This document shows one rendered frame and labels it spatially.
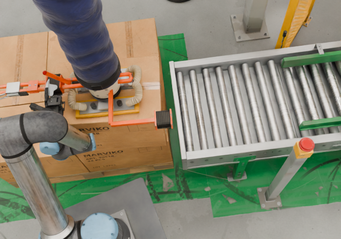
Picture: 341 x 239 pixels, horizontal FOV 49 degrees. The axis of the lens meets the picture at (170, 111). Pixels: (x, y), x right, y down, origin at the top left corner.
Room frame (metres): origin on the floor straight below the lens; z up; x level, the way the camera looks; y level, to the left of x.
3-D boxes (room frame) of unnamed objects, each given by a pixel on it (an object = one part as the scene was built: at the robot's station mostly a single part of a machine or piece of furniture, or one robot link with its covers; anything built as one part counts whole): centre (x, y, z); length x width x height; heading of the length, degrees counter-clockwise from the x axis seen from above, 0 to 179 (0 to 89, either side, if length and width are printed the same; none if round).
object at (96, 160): (1.40, 0.63, 0.34); 1.20 x 1.00 x 0.40; 89
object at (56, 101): (0.93, 0.58, 1.08); 0.12 x 0.09 x 0.08; 177
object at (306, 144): (0.57, -0.61, 1.02); 0.07 x 0.07 x 0.04
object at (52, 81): (1.07, 0.57, 1.08); 0.10 x 0.08 x 0.06; 177
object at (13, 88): (1.08, 0.79, 1.07); 0.07 x 0.07 x 0.04; 87
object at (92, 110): (0.96, 0.33, 0.97); 0.34 x 0.10 x 0.05; 87
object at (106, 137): (1.08, 0.33, 0.74); 0.60 x 0.40 x 0.40; 85
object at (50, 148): (0.76, 0.59, 1.07); 0.12 x 0.09 x 0.10; 177
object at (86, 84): (1.06, 0.32, 1.19); 0.23 x 0.23 x 0.04
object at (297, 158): (0.57, -0.61, 0.50); 0.07 x 0.07 x 1.00; 89
